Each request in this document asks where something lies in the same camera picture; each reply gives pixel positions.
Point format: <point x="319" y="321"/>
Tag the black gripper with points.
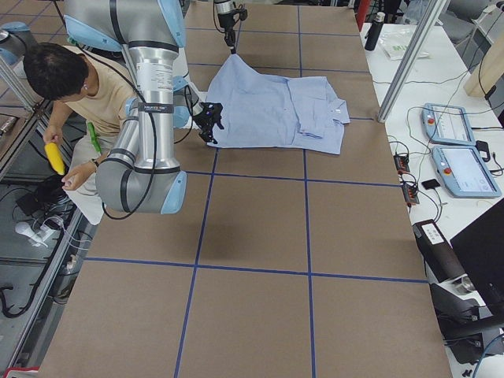
<point x="205" y="120"/>
<point x="228" y="28"/>

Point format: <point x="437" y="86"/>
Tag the light blue striped shirt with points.
<point x="262" y="110"/>

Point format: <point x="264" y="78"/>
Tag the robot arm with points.
<point x="229" y="15"/>
<point x="141" y="173"/>

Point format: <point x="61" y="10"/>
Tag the person in beige shirt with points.
<point x="96" y="89"/>

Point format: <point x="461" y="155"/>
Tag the black water bottle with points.
<point x="374" y="31"/>

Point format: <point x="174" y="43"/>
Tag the yellow handheld object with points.
<point x="55" y="158"/>

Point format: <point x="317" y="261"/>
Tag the clear plastic sheet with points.
<point x="396" y="43"/>

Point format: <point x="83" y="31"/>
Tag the orange black usb hub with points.
<point x="402" y="163"/>

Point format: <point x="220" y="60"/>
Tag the upper blue teach pendant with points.
<point x="449" y="125"/>

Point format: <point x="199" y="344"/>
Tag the blue teach pendant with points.
<point x="464" y="173"/>
<point x="449" y="125"/>

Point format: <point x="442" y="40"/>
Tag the lower blue teach pendant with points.
<point x="464" y="173"/>

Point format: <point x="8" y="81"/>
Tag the black box with label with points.
<point x="441" y="263"/>

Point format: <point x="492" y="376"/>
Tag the black monitor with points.
<point x="479" y="248"/>

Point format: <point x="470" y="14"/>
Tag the aluminium frame post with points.
<point x="420" y="35"/>

